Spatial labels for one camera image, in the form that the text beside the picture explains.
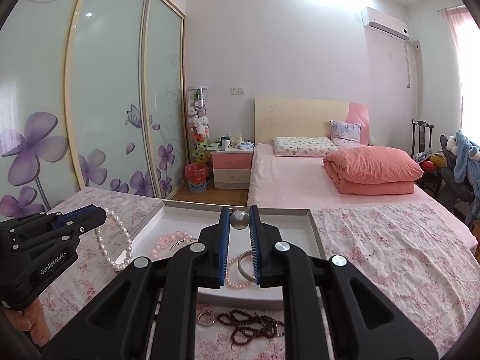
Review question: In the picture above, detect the white mug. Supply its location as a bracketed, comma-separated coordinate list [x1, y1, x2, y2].
[221, 137, 231, 151]

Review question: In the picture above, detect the pink bed mattress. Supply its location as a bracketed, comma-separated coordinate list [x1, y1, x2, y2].
[247, 144, 478, 252]

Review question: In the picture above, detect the small purple print pillow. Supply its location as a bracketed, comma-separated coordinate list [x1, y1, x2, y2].
[330, 120, 361, 149]

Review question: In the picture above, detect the floral white pillow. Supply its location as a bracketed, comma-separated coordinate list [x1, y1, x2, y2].
[272, 136, 338, 158]

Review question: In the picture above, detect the pink bead bracelet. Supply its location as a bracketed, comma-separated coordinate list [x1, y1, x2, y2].
[149, 232, 200, 261]

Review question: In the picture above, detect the large pearl earring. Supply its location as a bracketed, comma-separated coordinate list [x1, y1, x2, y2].
[229, 208, 250, 230]

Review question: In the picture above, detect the sliding wardrobe with flowers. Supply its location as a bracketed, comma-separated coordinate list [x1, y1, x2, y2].
[1, 0, 186, 219]

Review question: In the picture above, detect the floral pink bed sheet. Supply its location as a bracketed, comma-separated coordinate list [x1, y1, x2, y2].
[41, 188, 479, 359]

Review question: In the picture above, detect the grey shallow cardboard tray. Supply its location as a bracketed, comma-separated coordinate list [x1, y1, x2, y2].
[112, 199, 326, 311]

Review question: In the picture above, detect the red lined waste basket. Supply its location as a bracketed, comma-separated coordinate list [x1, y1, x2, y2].
[184, 163, 208, 194]

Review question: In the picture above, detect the dark wooden chair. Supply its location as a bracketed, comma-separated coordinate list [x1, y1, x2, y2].
[411, 119, 434, 158]

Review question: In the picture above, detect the dark red bead necklace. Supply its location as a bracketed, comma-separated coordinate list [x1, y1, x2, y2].
[217, 308, 287, 346]

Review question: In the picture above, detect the clear tube of plush toys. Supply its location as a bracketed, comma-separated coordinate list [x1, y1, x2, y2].
[185, 86, 210, 164]

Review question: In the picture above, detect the left hand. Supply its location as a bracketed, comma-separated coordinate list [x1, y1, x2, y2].
[4, 298, 51, 347]

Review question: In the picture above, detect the white air conditioner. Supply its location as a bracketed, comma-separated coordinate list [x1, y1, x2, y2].
[361, 7, 410, 41]

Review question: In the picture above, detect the wide silver cuff bangle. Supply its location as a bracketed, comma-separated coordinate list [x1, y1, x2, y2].
[237, 250, 257, 284]

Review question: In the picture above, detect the pink pearl bracelet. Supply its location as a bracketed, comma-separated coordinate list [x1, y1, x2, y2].
[223, 254, 260, 291]

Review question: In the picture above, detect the pink bedside table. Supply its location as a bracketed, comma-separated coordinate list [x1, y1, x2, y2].
[211, 149, 254, 189]

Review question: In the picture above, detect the folded salmon duvet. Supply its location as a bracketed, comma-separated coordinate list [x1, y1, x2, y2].
[323, 146, 423, 196]

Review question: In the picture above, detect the white pearl bracelet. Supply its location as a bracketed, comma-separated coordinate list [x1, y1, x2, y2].
[93, 207, 133, 273]

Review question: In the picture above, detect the blue plush garment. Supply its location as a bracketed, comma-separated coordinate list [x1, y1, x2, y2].
[453, 130, 480, 218]

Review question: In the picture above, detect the beige pink headboard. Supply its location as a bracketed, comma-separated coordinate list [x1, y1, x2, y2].
[254, 97, 369, 145]

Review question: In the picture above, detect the pink curtain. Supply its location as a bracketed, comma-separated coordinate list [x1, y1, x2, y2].
[442, 6, 480, 144]

